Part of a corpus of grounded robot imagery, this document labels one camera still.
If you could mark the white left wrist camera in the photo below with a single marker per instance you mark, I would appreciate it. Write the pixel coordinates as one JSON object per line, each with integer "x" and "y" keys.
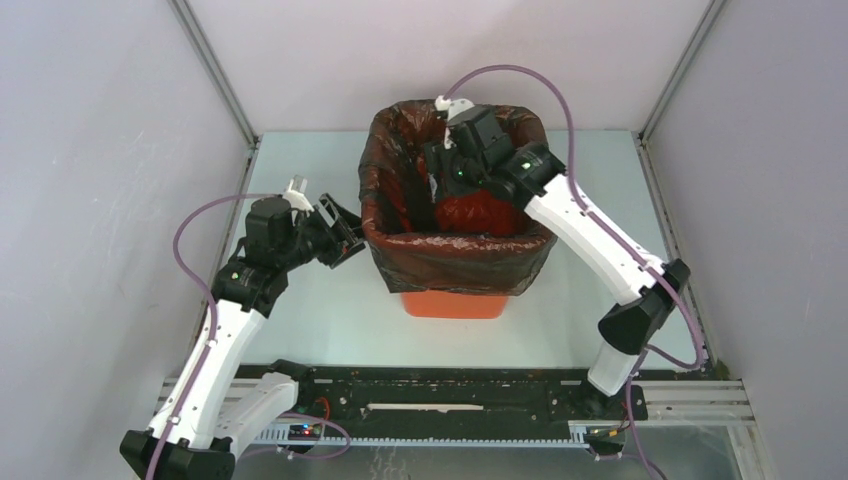
{"x": 294, "y": 194}

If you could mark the aluminium frame post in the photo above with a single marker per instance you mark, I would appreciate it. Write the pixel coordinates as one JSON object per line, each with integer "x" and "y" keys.
{"x": 197, "y": 37}
{"x": 698, "y": 38}

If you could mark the orange plastic trash bin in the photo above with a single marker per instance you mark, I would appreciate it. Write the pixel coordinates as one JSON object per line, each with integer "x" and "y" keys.
{"x": 448, "y": 305}

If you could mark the aluminium frame post right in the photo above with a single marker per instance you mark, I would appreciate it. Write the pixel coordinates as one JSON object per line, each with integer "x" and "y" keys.
{"x": 698, "y": 38}

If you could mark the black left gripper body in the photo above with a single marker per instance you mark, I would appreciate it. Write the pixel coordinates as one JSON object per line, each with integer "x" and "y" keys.
{"x": 330, "y": 244}

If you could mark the aluminium frame post left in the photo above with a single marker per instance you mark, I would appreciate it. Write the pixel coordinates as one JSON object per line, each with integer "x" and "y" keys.
{"x": 197, "y": 37}

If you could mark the black plastic trash bag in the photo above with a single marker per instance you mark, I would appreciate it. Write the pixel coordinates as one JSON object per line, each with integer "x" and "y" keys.
{"x": 473, "y": 245}

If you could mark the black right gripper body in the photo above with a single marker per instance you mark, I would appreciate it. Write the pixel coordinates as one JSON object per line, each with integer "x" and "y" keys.
{"x": 438, "y": 159}

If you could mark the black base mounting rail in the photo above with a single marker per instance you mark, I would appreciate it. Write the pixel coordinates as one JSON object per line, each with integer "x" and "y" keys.
{"x": 454, "y": 404}

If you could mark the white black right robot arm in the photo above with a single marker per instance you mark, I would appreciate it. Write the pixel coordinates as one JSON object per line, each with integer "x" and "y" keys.
{"x": 476, "y": 154}

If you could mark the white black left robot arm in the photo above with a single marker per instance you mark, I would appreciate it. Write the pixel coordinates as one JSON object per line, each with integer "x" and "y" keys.
{"x": 193, "y": 436}

